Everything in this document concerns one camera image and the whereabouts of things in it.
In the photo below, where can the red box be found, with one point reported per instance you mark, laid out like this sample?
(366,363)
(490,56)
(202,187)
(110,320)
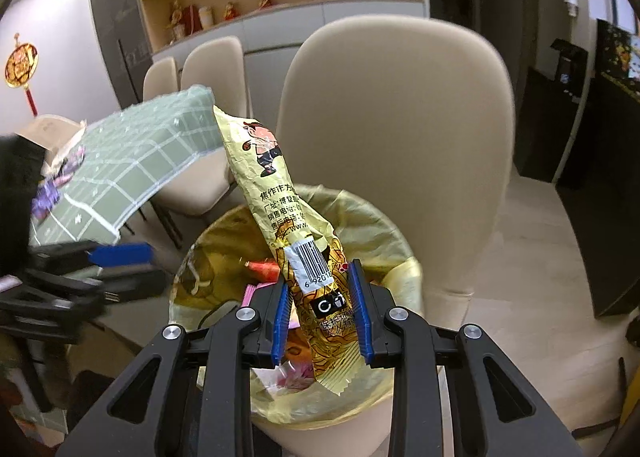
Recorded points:
(190,18)

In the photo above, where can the yellow snack wrapper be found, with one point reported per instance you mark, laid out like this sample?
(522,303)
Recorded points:
(260,177)

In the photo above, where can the beige dining chair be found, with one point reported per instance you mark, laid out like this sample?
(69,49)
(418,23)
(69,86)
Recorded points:
(215,72)
(160,77)
(400,137)

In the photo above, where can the white jar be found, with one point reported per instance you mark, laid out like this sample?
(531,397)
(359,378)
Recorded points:
(205,16)

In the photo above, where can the yellow bin liner bag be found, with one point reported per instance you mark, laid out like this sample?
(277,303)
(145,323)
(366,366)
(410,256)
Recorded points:
(370,217)

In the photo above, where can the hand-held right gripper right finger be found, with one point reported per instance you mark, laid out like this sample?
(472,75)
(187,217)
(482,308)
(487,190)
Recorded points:
(360,312)

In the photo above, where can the purple snack wrapper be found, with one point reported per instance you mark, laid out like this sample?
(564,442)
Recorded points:
(70,162)

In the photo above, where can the orange snack wrapper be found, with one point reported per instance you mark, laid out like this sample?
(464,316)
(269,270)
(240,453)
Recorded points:
(262,269)

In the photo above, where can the beige trash bin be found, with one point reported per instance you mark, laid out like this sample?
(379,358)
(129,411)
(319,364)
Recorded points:
(320,437)

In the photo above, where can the wooden wall shelf unit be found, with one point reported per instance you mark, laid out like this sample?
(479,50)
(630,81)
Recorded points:
(300,17)

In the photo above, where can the tall gold figurine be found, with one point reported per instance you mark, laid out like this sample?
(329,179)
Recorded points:
(175,19)

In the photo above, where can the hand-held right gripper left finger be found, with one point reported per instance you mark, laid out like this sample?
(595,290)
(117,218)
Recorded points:
(280,322)

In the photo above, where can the black cabinet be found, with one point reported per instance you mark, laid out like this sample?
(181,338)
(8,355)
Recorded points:
(550,132)

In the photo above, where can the red gold knot ornament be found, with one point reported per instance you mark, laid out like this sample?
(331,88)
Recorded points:
(21,66)

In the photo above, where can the beige printed carton box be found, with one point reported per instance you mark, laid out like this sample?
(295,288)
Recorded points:
(47,129)

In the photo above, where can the dark glass cabinet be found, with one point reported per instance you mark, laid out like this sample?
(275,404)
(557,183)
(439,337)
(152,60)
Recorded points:
(115,12)

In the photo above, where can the black countertop appliance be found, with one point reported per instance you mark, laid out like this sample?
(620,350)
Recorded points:
(567,67)

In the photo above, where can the dark screen with colourful picture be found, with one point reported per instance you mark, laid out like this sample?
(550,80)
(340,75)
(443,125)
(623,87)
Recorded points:
(622,54)

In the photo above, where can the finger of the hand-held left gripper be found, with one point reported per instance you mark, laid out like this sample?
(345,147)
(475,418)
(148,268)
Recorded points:
(122,255)
(135,284)

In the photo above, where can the green checked tablecloth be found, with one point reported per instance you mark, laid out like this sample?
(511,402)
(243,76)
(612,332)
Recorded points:
(150,147)

